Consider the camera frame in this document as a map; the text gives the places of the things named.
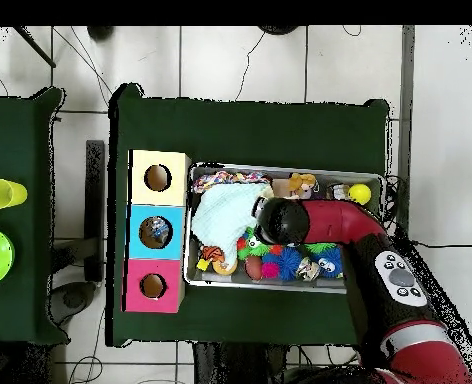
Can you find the mint green muslin cloth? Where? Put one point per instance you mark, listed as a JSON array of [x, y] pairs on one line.
[[224, 216]]

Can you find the crushed clear bottle blue label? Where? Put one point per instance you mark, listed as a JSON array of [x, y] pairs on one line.
[[158, 231]]

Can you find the small crushed clear bottle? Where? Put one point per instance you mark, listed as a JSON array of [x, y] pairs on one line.
[[308, 270]]

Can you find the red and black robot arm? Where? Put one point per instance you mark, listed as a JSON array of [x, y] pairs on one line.
[[340, 222]]

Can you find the wooden box with three holes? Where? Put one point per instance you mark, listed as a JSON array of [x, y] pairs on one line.
[[140, 192]]

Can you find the green spiky toy with eyes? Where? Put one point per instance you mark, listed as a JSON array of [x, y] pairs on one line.
[[254, 244]]

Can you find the plain wooden block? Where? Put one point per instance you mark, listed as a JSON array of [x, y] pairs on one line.
[[280, 188]]

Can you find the brown plush animal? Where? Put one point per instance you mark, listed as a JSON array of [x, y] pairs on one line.
[[302, 184]]

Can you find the blue spiky ball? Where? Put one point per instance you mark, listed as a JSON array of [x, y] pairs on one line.
[[290, 262], [332, 266]]

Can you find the dark green table cloth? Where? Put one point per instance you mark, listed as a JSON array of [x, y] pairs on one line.
[[252, 132], [16, 140]]

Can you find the grey toy robot figure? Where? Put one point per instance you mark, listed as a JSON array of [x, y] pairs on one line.
[[340, 192]]

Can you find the yellow ball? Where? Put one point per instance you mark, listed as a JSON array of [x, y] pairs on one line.
[[360, 194]]

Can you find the black upright panel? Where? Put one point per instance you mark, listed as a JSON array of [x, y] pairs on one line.
[[94, 180]]

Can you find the dark grey floor base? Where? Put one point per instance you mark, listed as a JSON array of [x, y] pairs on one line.
[[74, 298]]

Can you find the black round object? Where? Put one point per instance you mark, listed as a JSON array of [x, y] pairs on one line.
[[278, 29]]

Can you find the person's leg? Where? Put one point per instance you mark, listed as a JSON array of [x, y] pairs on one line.
[[100, 32]]

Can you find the lime yellow plastic cup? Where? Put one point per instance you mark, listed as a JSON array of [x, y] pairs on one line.
[[4, 194]]

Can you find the black tripod leg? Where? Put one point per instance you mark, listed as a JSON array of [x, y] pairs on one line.
[[36, 47]]

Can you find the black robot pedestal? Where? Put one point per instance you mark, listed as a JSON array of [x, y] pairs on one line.
[[240, 368]]

